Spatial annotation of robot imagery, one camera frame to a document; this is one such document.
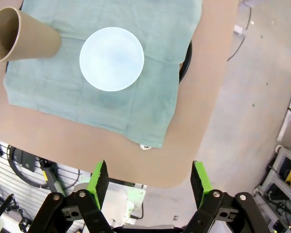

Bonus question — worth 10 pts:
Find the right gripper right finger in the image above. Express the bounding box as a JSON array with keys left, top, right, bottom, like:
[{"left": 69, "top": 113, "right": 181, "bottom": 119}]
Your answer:
[{"left": 183, "top": 160, "right": 270, "bottom": 233}]

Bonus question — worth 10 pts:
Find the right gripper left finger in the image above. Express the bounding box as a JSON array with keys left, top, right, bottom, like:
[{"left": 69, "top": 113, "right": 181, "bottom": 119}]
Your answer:
[{"left": 32, "top": 159, "right": 113, "bottom": 233}]

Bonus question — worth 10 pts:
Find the green cloth mat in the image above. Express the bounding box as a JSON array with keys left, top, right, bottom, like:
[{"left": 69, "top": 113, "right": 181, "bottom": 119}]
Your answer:
[{"left": 3, "top": 0, "right": 203, "bottom": 149}]

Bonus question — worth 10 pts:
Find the white bowl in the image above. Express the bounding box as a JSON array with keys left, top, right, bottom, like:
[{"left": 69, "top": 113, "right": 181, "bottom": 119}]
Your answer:
[{"left": 79, "top": 26, "right": 145, "bottom": 92}]

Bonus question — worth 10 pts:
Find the tan tall cup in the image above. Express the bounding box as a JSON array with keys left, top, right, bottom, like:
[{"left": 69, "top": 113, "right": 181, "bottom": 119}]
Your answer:
[{"left": 0, "top": 7, "right": 62, "bottom": 64}]

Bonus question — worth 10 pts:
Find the black serving tray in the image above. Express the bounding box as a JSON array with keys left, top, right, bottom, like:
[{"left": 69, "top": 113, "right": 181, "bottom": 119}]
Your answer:
[{"left": 178, "top": 39, "right": 193, "bottom": 84}]

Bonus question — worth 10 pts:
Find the white slotted panel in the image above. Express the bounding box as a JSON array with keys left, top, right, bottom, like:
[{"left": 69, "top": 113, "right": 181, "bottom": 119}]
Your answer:
[{"left": 0, "top": 137, "right": 93, "bottom": 233}]

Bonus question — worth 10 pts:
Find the white mounting pedestal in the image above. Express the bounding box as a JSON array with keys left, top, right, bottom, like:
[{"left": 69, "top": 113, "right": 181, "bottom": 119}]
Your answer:
[{"left": 73, "top": 178, "right": 147, "bottom": 225}]

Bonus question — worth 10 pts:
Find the aluminium frame rack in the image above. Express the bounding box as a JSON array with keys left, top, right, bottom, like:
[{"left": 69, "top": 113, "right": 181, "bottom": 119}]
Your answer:
[{"left": 253, "top": 144, "right": 291, "bottom": 233}]

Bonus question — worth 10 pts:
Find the black coiled cable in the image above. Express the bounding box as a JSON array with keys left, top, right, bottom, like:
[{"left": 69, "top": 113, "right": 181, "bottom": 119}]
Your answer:
[{"left": 7, "top": 145, "right": 60, "bottom": 189}]

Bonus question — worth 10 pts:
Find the white post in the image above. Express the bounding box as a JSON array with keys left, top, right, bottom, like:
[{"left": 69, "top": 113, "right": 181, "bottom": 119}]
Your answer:
[{"left": 276, "top": 91, "right": 291, "bottom": 143}]

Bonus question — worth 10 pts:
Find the black floor cable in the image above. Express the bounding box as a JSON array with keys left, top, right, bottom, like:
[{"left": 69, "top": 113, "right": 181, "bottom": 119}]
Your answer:
[{"left": 226, "top": 0, "right": 253, "bottom": 62}]

